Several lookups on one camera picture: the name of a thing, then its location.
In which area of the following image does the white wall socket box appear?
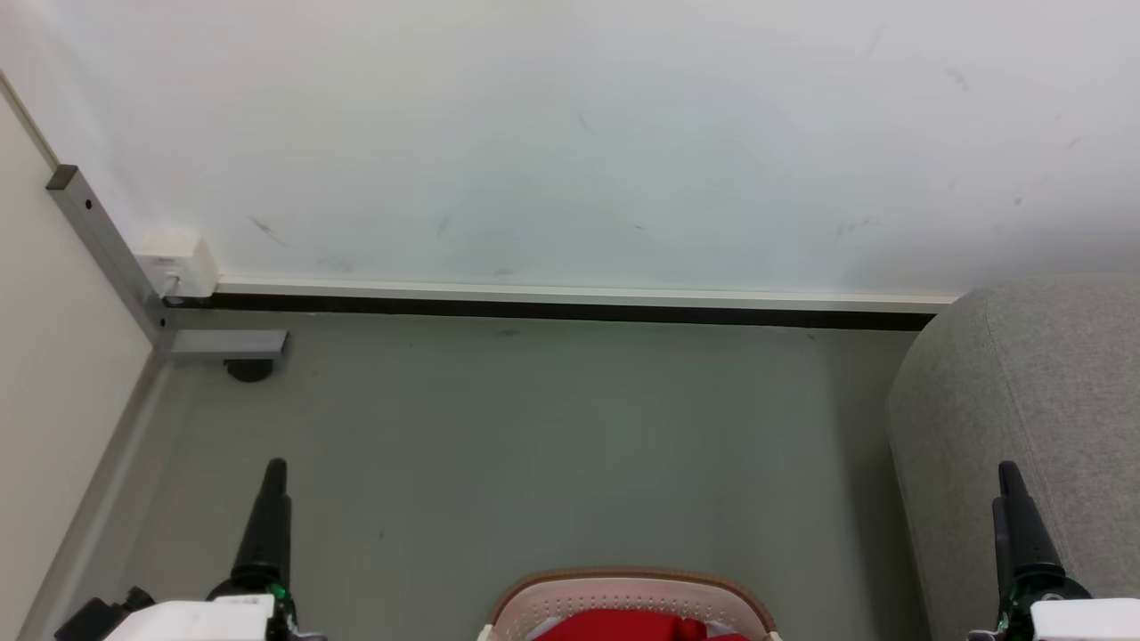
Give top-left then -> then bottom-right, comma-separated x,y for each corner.
134,233 -> 219,299

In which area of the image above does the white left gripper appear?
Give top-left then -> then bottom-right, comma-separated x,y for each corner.
105,458 -> 327,641

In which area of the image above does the red cloth garment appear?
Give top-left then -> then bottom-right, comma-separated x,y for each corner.
532,610 -> 753,641

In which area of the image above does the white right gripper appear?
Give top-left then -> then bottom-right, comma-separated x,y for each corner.
969,460 -> 1140,641

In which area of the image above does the grey fabric sofa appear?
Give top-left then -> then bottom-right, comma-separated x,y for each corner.
886,274 -> 1140,641

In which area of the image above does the white and black baseboard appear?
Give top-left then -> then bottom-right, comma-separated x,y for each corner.
165,278 -> 963,332

